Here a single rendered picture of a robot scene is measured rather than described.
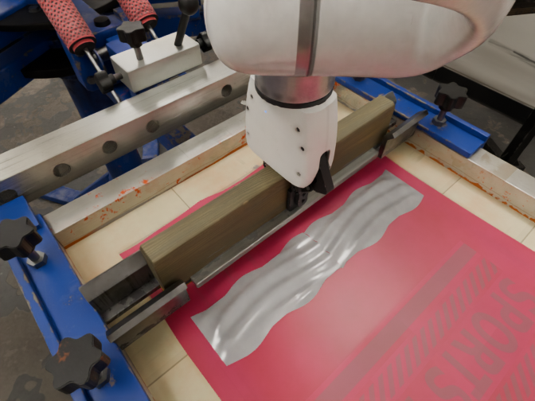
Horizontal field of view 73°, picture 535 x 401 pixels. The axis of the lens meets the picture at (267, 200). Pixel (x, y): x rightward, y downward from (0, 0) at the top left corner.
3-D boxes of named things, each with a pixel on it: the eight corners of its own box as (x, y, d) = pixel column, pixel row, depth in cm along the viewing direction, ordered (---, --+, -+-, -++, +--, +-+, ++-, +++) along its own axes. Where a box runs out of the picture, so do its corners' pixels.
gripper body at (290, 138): (228, 62, 34) (236, 149, 43) (304, 114, 29) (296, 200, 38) (287, 36, 37) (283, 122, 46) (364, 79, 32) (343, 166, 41)
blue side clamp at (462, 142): (470, 166, 58) (491, 134, 53) (454, 181, 56) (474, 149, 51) (333, 85, 73) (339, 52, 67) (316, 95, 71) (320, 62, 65)
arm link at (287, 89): (226, 43, 33) (229, 71, 35) (294, 87, 28) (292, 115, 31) (287, 17, 36) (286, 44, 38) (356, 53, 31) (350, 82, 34)
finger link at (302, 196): (287, 173, 41) (285, 209, 46) (307, 190, 40) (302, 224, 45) (307, 161, 42) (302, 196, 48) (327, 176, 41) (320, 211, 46)
